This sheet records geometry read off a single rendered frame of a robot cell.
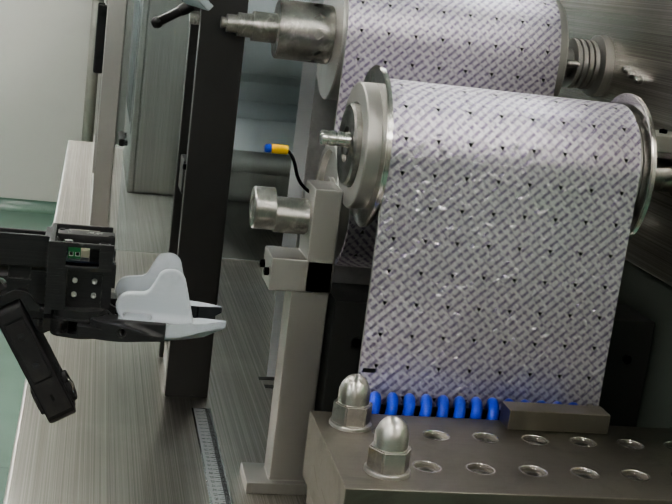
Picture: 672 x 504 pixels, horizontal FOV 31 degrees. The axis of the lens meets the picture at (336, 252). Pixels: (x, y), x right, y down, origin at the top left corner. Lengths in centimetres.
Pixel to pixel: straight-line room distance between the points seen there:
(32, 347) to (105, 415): 33
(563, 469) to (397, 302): 21
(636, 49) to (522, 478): 56
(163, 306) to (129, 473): 25
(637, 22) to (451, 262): 41
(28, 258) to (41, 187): 567
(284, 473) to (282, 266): 21
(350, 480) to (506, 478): 13
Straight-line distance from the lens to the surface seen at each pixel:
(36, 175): 668
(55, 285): 101
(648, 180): 112
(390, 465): 93
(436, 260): 107
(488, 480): 96
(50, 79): 660
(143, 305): 102
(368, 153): 105
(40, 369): 105
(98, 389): 143
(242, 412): 140
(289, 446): 119
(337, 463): 95
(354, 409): 101
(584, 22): 150
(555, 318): 113
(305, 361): 116
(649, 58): 133
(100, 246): 100
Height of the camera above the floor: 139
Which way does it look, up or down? 12 degrees down
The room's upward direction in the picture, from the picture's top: 7 degrees clockwise
